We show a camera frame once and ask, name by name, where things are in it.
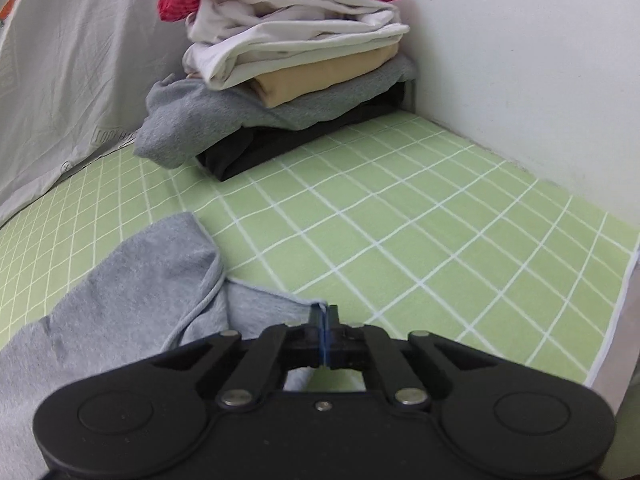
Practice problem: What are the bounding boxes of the grey sweatpants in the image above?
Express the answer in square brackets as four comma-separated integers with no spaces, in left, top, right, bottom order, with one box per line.
[0,211,328,480]

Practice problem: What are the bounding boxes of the white printed sheet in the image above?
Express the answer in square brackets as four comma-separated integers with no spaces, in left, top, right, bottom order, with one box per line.
[0,0,211,226]

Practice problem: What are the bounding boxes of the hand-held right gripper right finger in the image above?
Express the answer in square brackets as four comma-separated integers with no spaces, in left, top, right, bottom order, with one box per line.
[326,305,493,408]

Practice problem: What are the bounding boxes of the black folded garment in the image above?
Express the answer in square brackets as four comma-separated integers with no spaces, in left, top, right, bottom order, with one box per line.
[196,80,416,182]

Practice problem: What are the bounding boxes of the grey underlay sheet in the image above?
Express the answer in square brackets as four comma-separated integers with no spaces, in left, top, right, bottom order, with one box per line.
[585,250,640,411]

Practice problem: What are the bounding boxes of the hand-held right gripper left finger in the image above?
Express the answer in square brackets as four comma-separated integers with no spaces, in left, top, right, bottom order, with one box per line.
[147,305,323,408]

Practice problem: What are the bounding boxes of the tan folded garment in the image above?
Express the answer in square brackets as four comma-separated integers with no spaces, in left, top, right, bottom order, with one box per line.
[252,41,401,108]

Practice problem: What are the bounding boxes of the white folded garment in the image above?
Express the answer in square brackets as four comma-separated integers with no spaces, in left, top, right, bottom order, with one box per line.
[182,22,411,91]
[186,0,401,43]

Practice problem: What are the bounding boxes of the green checked mat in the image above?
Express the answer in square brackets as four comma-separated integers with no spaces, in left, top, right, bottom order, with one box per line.
[0,112,640,386]

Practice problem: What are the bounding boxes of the grey folded garment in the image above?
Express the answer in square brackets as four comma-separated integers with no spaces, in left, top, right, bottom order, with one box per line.
[134,55,418,170]

